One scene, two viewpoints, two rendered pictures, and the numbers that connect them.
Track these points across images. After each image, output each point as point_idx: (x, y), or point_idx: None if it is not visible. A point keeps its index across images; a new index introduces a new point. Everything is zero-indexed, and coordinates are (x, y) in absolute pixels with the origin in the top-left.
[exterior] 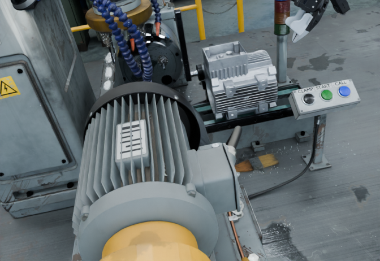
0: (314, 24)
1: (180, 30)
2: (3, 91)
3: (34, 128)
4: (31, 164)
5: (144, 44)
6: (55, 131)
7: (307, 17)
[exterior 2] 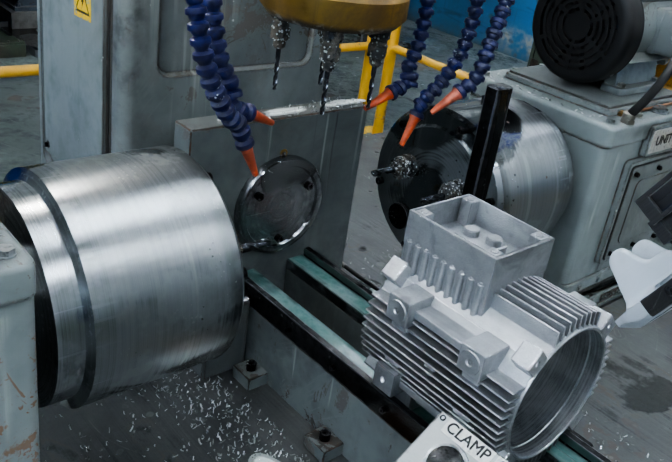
0: (664, 297)
1: (480, 134)
2: (79, 4)
3: (88, 96)
4: (72, 158)
5: (196, 26)
6: (105, 124)
7: (669, 269)
